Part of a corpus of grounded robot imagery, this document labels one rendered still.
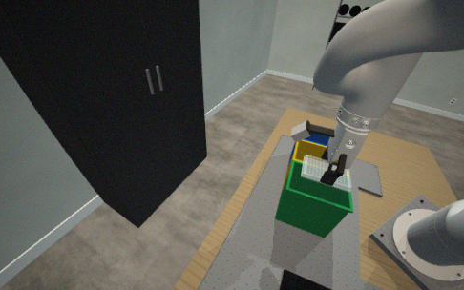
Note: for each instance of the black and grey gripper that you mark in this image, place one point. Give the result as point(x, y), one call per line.
point(344, 148)

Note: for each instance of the green open-top bin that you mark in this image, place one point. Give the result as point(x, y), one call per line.
point(312, 209)

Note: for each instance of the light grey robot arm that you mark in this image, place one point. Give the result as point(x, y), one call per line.
point(406, 28)

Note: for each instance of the blue open bin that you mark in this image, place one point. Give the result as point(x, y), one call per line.
point(318, 139)

